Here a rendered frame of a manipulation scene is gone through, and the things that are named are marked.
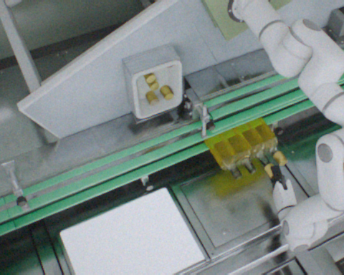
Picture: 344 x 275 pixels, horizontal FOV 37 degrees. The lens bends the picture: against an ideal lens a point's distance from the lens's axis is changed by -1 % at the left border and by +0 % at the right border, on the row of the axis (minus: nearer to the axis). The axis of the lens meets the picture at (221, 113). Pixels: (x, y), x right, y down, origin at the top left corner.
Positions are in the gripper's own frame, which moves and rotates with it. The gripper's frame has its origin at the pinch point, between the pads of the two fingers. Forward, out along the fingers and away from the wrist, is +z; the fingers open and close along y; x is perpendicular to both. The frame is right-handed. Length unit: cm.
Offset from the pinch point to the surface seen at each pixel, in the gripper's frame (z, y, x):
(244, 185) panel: 5.3, -13.2, 8.4
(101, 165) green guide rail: 13, 2, 59
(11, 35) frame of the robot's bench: 61, 22, 84
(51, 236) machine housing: 0, -19, 79
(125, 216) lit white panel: 1, -14, 53
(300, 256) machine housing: -25.1, -15.4, -4.1
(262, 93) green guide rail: 26.0, 13.7, -1.1
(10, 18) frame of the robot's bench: 70, 23, 85
